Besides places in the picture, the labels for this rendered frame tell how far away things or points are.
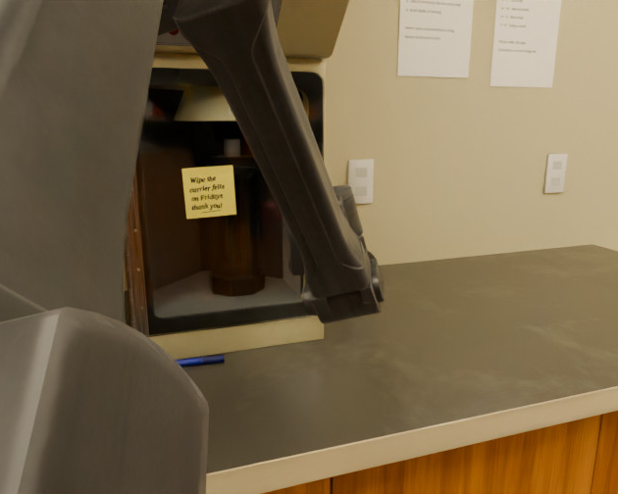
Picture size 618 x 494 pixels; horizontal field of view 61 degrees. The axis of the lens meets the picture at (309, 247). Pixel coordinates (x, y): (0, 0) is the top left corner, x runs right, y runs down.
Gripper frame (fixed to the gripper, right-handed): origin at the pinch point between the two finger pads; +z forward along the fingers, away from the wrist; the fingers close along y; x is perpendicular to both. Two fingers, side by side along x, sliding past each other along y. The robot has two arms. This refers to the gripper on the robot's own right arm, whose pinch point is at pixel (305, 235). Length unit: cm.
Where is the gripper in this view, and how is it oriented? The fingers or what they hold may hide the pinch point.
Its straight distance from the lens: 81.8
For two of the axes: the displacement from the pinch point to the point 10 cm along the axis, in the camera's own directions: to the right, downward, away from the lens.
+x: 0.0, 9.7, 2.6
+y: -9.4, 0.9, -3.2
